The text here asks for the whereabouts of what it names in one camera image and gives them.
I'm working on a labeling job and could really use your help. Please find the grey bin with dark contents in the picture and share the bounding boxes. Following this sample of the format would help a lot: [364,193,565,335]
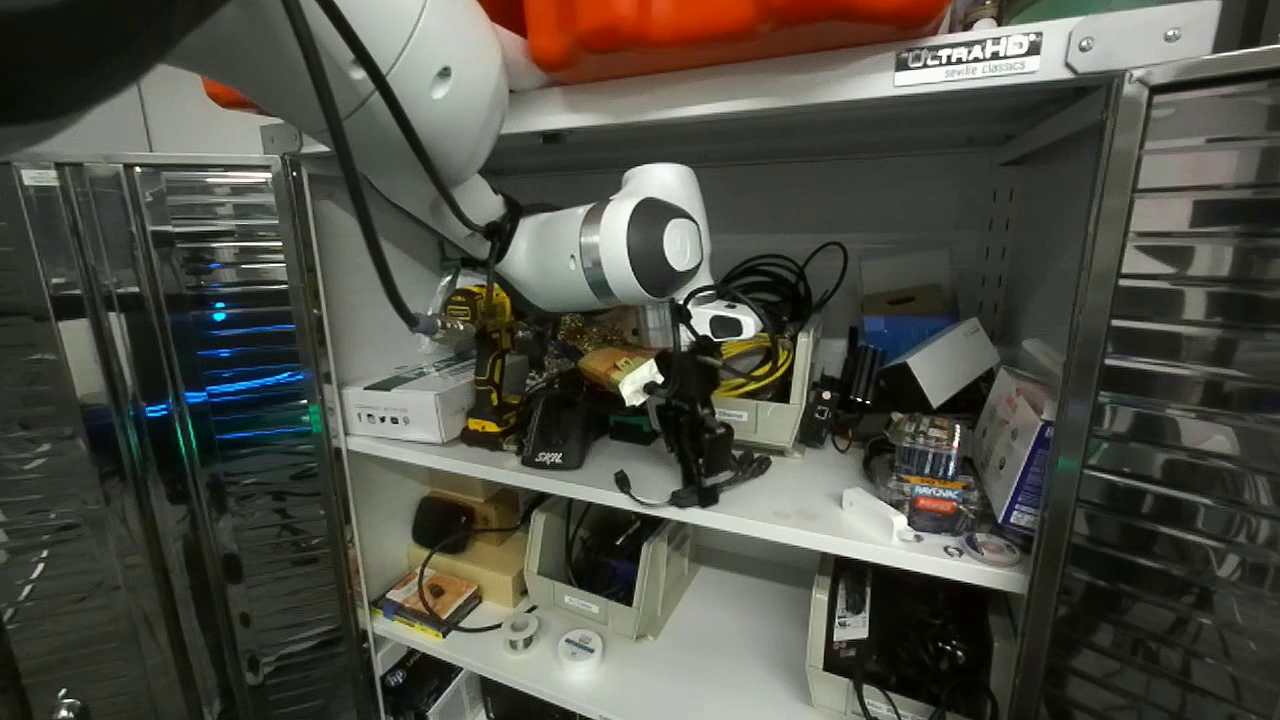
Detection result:
[521,497,700,649]

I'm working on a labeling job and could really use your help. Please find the dark notebook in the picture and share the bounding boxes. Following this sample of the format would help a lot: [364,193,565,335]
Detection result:
[377,575,488,645]

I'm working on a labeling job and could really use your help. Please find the blue box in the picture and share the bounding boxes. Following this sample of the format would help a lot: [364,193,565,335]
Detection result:
[854,307,966,372]

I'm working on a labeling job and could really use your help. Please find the cardboard box with black pad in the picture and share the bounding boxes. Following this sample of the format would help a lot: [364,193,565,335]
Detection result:
[405,479,537,611]

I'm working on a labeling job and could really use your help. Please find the white printed package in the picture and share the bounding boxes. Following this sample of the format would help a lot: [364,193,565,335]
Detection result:
[966,363,1060,540]

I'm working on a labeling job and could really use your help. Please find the orange plastic case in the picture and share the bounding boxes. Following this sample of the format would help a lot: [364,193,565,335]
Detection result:
[198,0,960,112]

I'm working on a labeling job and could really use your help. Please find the yellow coiled cable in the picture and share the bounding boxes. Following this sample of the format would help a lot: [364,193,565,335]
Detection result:
[715,332,798,402]

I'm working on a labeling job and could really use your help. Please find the white box green PLA label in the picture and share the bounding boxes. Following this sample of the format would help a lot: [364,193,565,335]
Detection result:
[341,355,481,449]

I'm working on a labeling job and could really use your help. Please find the battery blister pack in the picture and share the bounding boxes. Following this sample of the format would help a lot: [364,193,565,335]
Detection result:
[883,406,975,540]

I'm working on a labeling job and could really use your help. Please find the chrome wire rack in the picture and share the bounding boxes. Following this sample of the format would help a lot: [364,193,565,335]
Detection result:
[0,157,377,720]
[1041,53,1280,720]

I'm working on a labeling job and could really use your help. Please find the black battery charger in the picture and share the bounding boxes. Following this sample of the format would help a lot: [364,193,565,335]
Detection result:
[517,372,613,470]

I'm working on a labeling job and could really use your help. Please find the white folded card box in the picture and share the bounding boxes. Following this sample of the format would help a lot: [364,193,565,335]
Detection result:
[901,315,1003,411]

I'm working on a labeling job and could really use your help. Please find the yellow black cordless drill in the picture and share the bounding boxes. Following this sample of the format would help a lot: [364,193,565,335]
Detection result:
[442,281,538,453]

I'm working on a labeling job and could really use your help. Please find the white black oval device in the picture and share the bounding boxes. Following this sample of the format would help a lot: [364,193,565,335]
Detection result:
[683,297,772,350]

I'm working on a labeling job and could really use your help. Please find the black cable with plug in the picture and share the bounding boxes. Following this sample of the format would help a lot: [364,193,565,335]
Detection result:
[608,444,781,514]

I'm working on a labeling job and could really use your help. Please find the grey storage bin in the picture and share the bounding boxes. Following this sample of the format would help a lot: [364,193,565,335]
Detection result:
[705,322,819,457]

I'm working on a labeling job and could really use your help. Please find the grey metal shelf unit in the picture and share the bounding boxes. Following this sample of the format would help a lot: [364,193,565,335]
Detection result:
[270,0,1280,720]

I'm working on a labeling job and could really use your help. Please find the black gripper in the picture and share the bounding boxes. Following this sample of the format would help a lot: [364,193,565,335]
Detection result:
[647,345,749,512]

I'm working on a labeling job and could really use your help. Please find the black cable bundle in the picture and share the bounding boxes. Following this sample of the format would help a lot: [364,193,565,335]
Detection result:
[676,235,854,350]

